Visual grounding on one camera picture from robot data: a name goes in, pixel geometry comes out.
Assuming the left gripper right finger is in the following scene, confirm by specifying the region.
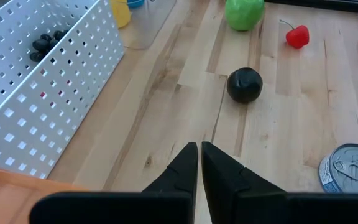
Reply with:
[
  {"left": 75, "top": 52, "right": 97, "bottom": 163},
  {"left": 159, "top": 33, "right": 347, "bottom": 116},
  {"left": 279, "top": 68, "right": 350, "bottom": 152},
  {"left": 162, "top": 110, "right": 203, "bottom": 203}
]
[{"left": 201, "top": 141, "right": 289, "bottom": 224}]

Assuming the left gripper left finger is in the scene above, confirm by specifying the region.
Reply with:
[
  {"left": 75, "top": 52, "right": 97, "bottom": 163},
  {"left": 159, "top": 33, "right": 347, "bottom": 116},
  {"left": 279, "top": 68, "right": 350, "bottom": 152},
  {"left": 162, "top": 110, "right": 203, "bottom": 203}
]
[{"left": 141, "top": 142, "right": 199, "bottom": 224}]

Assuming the black round toy fruit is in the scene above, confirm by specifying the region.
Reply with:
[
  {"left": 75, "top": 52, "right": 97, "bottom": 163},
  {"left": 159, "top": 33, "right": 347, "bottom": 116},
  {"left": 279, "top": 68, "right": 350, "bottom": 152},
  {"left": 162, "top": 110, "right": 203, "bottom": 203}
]
[{"left": 226, "top": 67, "right": 264, "bottom": 104}]

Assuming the yellow plastic bottle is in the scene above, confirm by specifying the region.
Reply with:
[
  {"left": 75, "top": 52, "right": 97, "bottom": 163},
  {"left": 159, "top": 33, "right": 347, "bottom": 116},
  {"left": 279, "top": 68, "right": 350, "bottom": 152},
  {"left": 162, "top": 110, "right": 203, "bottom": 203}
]
[{"left": 109, "top": 0, "right": 132, "bottom": 29}]

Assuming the dark toy grape bunch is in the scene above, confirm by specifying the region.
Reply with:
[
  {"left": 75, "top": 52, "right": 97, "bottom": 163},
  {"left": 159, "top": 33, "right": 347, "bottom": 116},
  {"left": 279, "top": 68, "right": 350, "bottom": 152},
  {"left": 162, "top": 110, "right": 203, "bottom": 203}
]
[{"left": 29, "top": 29, "right": 71, "bottom": 63}]

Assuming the solid white tuna can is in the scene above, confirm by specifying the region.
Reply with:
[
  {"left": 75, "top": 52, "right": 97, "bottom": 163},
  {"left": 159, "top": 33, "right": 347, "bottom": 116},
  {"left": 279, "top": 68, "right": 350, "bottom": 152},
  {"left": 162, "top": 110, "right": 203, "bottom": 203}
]
[{"left": 318, "top": 142, "right": 358, "bottom": 194}]

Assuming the small red toy cherry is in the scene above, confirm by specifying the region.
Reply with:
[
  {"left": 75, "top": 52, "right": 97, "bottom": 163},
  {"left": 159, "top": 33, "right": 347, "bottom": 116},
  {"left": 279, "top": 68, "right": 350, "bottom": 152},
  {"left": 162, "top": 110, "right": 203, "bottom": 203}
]
[{"left": 279, "top": 19, "right": 310, "bottom": 50}]

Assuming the white perforated basket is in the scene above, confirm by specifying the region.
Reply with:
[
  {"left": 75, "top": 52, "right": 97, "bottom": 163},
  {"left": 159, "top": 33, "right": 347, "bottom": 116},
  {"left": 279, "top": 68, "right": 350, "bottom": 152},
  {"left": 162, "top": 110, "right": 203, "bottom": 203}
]
[{"left": 0, "top": 0, "right": 126, "bottom": 180}]

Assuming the green toy apple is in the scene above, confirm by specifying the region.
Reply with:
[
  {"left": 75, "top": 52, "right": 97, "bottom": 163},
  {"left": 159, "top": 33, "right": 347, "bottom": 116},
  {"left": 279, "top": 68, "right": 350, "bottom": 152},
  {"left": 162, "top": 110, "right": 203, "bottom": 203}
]
[{"left": 224, "top": 0, "right": 265, "bottom": 32}]

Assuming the orange translucent tray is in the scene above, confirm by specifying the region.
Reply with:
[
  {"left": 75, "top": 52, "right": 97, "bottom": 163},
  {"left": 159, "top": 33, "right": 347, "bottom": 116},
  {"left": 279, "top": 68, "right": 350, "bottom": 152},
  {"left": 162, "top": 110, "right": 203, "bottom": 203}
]
[{"left": 0, "top": 166, "right": 86, "bottom": 224}]

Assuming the black aluminium frame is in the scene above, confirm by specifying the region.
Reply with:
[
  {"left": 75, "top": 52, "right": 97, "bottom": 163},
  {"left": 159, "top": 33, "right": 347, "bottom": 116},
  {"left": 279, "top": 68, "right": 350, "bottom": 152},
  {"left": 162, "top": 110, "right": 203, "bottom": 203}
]
[{"left": 264, "top": 0, "right": 358, "bottom": 16}]

